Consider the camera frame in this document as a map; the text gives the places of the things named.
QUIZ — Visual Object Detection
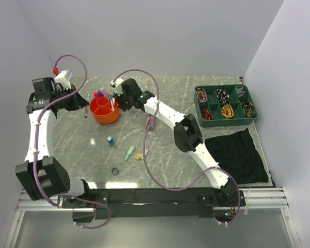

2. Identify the brown black rolled band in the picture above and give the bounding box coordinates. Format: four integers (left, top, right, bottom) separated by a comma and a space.
241, 101, 256, 118

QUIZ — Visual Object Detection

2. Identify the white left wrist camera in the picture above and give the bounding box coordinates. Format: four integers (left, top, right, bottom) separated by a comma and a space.
53, 67, 72, 91

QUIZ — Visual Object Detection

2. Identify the pink black rolled band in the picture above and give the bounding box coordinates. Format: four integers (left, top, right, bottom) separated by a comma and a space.
196, 88, 208, 104

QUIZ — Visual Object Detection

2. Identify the orange round divided container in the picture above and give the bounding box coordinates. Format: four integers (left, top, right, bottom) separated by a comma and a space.
89, 97, 120, 124

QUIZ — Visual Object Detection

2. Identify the tan eraser block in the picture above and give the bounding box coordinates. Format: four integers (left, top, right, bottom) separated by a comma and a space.
135, 153, 142, 160

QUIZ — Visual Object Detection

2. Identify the orange navy rolled band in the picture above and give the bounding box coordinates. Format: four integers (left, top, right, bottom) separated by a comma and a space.
200, 108, 213, 120

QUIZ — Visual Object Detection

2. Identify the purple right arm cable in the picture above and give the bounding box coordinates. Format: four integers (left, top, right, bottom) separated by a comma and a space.
113, 69, 242, 225

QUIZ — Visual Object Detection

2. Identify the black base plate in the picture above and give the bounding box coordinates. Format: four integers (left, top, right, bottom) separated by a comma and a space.
62, 188, 246, 220

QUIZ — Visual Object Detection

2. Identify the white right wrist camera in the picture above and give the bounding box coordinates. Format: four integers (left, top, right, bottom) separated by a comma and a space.
110, 78, 124, 96

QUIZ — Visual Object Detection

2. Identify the pink capped black highlighter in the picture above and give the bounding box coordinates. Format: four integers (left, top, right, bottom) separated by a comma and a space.
93, 92, 100, 99

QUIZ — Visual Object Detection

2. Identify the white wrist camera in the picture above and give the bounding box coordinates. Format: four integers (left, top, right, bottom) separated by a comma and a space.
110, 78, 124, 96
53, 67, 72, 91

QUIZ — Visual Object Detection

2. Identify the black cloth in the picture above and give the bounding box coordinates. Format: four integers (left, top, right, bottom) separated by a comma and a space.
205, 129, 269, 184

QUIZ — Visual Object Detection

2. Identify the purple capped black highlighter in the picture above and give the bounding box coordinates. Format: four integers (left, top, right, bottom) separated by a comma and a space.
97, 90, 104, 97

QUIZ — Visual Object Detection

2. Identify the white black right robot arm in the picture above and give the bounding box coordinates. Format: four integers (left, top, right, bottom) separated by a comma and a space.
111, 78, 241, 207

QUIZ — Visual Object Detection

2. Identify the green compartment tray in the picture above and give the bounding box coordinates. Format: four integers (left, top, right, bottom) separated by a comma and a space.
194, 84, 258, 128

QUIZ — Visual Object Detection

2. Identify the blue glue stick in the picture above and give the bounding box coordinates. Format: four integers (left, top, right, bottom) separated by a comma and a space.
106, 136, 115, 147

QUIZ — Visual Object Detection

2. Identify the blue white pen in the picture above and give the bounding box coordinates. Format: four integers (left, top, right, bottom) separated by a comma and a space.
84, 94, 90, 118

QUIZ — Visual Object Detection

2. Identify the light purple highlighter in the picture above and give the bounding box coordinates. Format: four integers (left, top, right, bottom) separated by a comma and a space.
100, 87, 108, 97

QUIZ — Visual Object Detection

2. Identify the grey rolled cloth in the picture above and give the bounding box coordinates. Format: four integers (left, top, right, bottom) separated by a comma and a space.
235, 85, 249, 102

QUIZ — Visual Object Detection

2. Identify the yellow rolled band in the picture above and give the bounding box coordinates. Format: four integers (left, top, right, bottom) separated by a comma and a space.
221, 104, 234, 119

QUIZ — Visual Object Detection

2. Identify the blue capped white marker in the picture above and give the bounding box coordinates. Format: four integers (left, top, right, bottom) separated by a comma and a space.
109, 95, 114, 111

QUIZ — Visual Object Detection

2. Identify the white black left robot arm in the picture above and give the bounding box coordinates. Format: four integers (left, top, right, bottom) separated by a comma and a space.
15, 70, 93, 208

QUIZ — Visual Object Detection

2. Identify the black white rolled band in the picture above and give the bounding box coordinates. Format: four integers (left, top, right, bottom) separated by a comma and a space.
216, 88, 229, 103

